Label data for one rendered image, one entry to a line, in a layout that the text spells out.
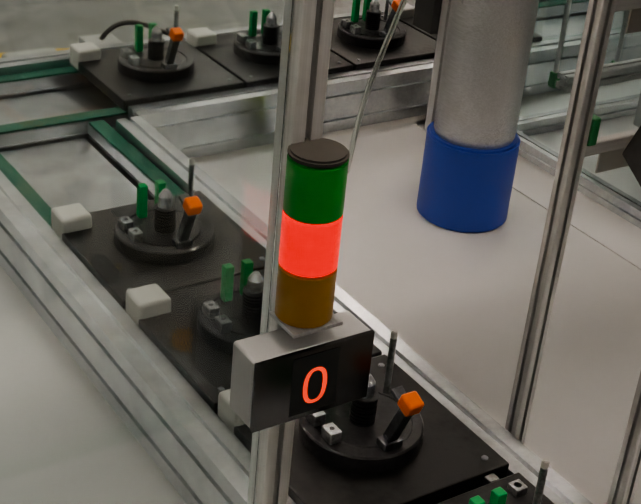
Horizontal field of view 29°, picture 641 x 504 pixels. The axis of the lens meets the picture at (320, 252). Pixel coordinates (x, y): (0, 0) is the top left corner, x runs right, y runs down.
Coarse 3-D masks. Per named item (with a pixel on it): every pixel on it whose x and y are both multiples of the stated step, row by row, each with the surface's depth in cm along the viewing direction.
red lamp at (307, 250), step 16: (288, 224) 102; (304, 224) 101; (320, 224) 101; (336, 224) 102; (288, 240) 102; (304, 240) 102; (320, 240) 102; (336, 240) 103; (288, 256) 103; (304, 256) 102; (320, 256) 102; (336, 256) 104; (304, 272) 103; (320, 272) 103
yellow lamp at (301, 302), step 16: (288, 272) 104; (336, 272) 105; (288, 288) 104; (304, 288) 104; (320, 288) 104; (288, 304) 105; (304, 304) 105; (320, 304) 105; (288, 320) 106; (304, 320) 105; (320, 320) 106
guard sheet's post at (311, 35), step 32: (320, 0) 97; (320, 32) 97; (320, 64) 99; (288, 96) 100; (320, 96) 100; (288, 128) 101; (320, 128) 102; (288, 448) 118; (256, 480) 120; (288, 480) 120
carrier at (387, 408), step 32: (384, 384) 145; (416, 384) 151; (320, 416) 138; (352, 416) 139; (384, 416) 141; (416, 416) 142; (448, 416) 146; (320, 448) 136; (352, 448) 136; (384, 448) 136; (416, 448) 138; (448, 448) 140; (480, 448) 141; (320, 480) 134; (352, 480) 134; (384, 480) 135; (416, 480) 135; (448, 480) 136; (480, 480) 137
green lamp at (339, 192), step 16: (288, 160) 100; (288, 176) 100; (304, 176) 99; (320, 176) 99; (336, 176) 99; (288, 192) 101; (304, 192) 100; (320, 192) 99; (336, 192) 100; (288, 208) 101; (304, 208) 100; (320, 208) 100; (336, 208) 101
